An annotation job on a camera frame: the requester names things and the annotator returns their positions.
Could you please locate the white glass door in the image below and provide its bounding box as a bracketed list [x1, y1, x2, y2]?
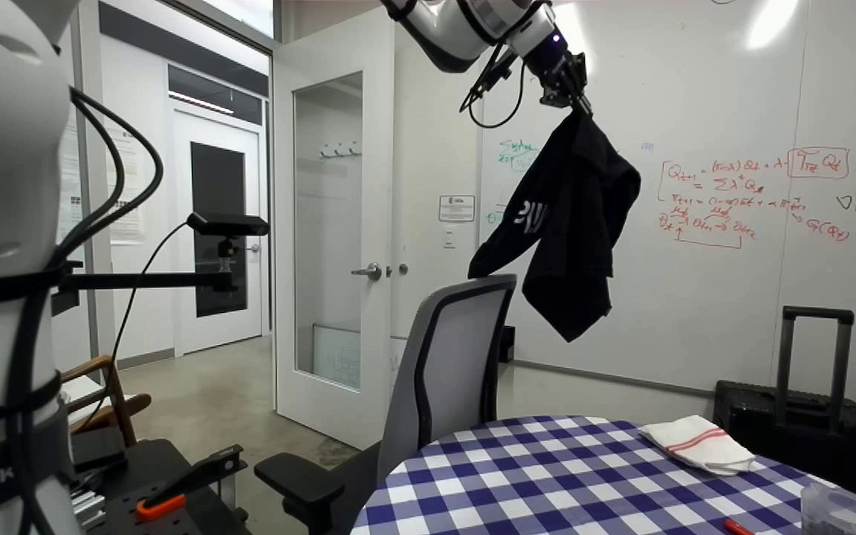
[271, 38, 402, 451]

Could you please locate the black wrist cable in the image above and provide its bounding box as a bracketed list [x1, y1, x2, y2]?
[458, 43, 531, 133]

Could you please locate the orange handled clamp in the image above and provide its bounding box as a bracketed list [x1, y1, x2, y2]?
[130, 442, 250, 527]

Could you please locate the black cloth with paw print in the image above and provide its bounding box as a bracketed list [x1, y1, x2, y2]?
[467, 105, 644, 344]

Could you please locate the white towel with red stripe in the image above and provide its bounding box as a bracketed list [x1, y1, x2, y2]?
[639, 414, 764, 481]

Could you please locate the white paper door sign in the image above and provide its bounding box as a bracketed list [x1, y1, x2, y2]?
[437, 191, 479, 225]

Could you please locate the clear glass cup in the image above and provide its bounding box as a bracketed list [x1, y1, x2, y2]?
[800, 481, 856, 535]

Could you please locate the grey mesh office chair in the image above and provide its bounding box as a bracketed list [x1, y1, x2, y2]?
[251, 274, 519, 535]

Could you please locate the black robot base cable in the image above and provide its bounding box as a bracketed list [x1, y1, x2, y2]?
[43, 86, 168, 271]

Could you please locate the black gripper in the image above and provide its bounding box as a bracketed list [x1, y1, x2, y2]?
[525, 29, 596, 121]

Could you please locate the black robot cart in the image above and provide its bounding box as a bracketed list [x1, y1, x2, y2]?
[67, 439, 251, 535]

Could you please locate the blue white checkered tablecloth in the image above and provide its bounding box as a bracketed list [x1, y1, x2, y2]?
[351, 414, 847, 535]

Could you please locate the wooden chair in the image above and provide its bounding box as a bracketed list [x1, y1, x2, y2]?
[55, 353, 155, 451]

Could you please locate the black camera on boom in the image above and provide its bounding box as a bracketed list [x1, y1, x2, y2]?
[51, 209, 272, 297]

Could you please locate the black suitcase with handle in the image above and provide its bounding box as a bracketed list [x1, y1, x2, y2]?
[709, 307, 856, 500]

